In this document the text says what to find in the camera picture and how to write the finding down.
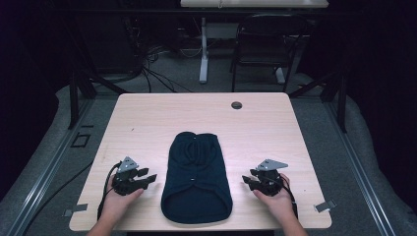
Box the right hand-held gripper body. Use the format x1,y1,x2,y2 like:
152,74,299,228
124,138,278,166
255,158,289,198

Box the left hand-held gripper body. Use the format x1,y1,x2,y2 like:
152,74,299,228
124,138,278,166
111,155,146,197

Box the dark navy garment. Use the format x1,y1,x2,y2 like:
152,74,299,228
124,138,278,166
159,131,234,226

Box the person's right hand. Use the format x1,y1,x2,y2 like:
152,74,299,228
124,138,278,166
252,172,299,226

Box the person's left hand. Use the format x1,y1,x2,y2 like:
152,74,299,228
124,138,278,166
98,175,146,224

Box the grey tape strip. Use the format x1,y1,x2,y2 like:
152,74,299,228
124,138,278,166
313,199,337,213
62,203,89,218

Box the black metal stand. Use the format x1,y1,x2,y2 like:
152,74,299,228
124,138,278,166
288,67,349,134
66,67,130,131

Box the white desk foot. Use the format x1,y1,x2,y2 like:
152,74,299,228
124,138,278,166
274,66,287,86

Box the white desk leg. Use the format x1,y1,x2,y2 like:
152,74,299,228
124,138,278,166
198,17,209,85

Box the black folding chair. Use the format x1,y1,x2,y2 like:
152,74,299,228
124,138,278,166
228,12,310,94

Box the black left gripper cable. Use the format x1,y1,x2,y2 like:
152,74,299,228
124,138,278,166
96,160,123,221

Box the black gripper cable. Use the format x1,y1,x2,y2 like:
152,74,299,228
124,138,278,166
96,160,123,221
280,181,300,220

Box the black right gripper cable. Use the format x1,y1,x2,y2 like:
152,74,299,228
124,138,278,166
280,181,300,220

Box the black floor cable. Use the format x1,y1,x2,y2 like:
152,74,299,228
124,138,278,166
21,160,94,236

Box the grey metal floor rail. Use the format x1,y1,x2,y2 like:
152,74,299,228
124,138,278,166
5,97,96,236
324,100,398,236

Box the tangle of black cables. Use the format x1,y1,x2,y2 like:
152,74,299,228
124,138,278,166
139,43,195,94

